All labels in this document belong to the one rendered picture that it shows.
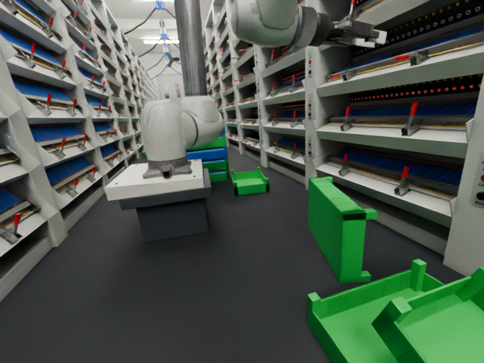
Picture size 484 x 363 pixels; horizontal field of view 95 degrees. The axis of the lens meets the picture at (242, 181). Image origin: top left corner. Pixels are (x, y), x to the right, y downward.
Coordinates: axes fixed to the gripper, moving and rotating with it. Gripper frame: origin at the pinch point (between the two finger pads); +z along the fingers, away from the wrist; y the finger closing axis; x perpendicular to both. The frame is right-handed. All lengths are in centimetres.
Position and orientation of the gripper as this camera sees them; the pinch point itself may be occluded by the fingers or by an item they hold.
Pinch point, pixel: (370, 38)
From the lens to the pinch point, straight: 85.7
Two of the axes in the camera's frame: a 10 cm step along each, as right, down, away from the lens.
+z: 9.6, -0.5, 2.7
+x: -0.3, 9.6, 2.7
